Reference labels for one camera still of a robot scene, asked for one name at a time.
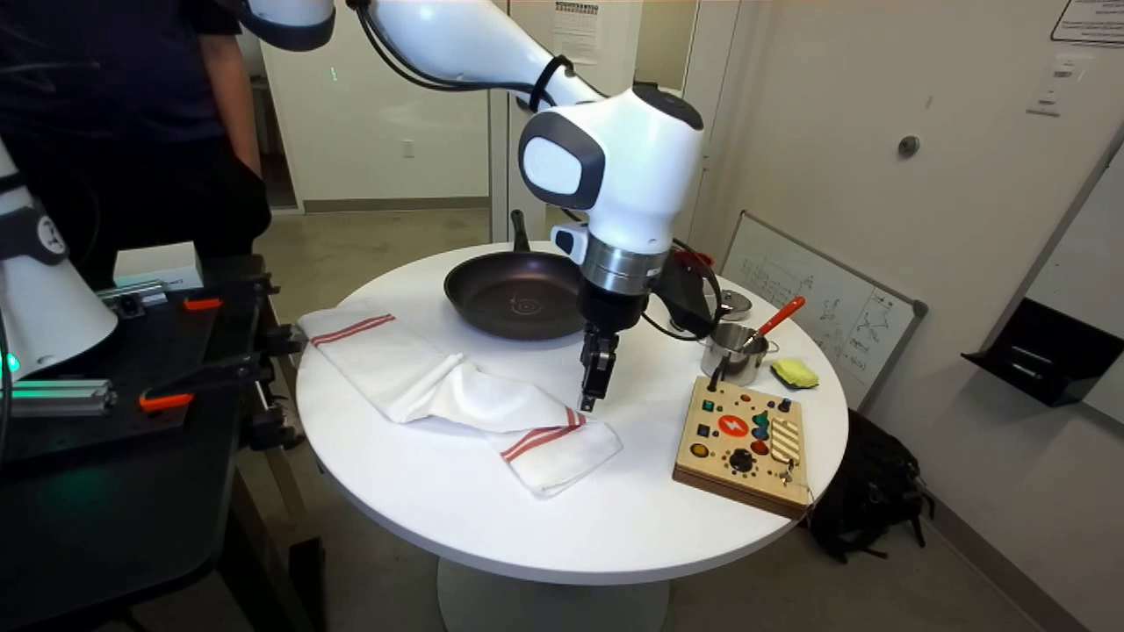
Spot aluminium rail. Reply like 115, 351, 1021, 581
0, 377, 115, 423

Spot black clamp orange tip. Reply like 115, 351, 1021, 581
110, 273, 284, 325
135, 347, 273, 423

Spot white wall switch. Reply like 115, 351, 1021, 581
1026, 58, 1082, 119

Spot white box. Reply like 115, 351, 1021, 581
110, 240, 205, 294

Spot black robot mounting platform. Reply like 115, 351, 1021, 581
0, 248, 334, 632

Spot white door with window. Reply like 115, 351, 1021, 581
503, 0, 704, 244

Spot black backpack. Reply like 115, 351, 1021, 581
803, 408, 937, 564

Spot black wall tray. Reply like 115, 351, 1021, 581
959, 294, 1124, 411

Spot seated person blue jeans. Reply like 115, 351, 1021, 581
0, 0, 273, 293

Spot framed wall sign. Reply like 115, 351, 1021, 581
1048, 0, 1124, 51

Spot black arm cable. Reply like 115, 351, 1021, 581
348, 0, 726, 347

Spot black frying pan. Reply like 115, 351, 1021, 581
440, 207, 595, 343

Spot wooden board colourful pieces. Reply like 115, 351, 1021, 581
670, 377, 814, 523

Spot yellow green sponge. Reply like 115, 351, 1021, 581
766, 355, 823, 395

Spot leaning framed whiteboard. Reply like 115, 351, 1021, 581
715, 207, 932, 415

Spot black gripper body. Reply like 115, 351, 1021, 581
575, 277, 651, 340

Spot small steel cup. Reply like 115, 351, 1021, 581
715, 287, 755, 327

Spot white towel red stripes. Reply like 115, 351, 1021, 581
295, 306, 625, 501

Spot small steel saucepan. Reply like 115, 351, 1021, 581
699, 319, 780, 395

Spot orange handled spoon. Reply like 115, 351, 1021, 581
747, 293, 812, 343

